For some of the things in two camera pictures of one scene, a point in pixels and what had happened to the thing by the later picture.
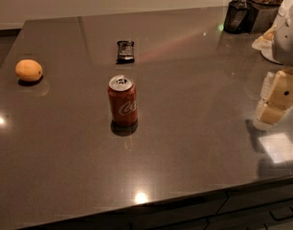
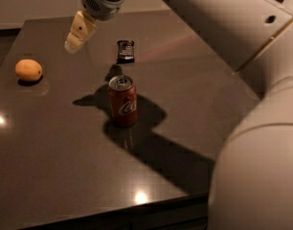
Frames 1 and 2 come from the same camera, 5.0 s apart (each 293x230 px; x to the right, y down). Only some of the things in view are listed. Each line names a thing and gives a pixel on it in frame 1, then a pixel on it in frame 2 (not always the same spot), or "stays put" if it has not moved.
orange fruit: [29, 70] stays put
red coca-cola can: [123, 101] stays put
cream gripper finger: [281, 90] to [101, 2]
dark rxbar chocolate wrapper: [125, 52] stays put
